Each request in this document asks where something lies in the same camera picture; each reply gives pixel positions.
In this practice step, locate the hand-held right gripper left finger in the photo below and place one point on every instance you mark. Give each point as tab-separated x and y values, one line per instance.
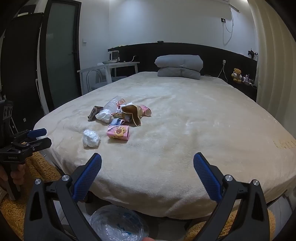
86	178

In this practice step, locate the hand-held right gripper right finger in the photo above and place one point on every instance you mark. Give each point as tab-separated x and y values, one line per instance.
208	178

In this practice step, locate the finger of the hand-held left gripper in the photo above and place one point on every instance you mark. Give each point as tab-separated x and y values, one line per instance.
39	143
37	132

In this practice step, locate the white plastic bag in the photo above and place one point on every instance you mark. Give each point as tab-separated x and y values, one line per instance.
91	138

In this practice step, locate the pink snack box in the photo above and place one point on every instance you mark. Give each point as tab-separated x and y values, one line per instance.
118	132

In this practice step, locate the brown snack wrapper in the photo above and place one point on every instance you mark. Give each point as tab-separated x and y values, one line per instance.
94	112

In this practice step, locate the clear plastic bottle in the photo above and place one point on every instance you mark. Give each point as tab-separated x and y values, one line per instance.
111	104

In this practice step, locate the person's left hand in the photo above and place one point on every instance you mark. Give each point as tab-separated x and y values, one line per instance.
18	173

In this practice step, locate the bed with beige blanket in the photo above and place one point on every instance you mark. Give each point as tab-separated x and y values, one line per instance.
185	129

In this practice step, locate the black wardrobe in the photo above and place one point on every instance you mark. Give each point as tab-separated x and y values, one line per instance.
20	69

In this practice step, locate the white metal chair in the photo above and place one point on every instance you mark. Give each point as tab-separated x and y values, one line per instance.
97	85

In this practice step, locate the frosted glass door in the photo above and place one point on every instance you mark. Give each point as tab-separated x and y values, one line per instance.
61	53

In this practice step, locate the white table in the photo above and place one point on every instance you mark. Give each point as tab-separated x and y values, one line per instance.
108	66

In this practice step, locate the white plate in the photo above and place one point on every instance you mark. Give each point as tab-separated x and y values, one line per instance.
108	62

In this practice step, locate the small toiletry bottles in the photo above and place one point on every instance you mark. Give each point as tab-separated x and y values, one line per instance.
248	81

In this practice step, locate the brown teddy bear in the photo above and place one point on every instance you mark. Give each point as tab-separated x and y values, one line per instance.
237	75

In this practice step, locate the white electric kettle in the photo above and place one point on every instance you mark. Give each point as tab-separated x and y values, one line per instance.
114	56

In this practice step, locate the grey pillow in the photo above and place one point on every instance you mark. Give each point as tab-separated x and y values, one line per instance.
175	74

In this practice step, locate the grey folded duvet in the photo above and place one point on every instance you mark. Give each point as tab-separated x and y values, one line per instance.
179	61

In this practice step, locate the beige curtain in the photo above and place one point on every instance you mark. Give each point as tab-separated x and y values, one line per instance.
275	69

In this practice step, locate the black headboard panel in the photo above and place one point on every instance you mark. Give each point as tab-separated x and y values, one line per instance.
145	58

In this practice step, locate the small dark plant ornament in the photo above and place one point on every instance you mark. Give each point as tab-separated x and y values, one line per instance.
252	53

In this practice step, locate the white air conditioner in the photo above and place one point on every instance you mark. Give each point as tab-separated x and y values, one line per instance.
225	1

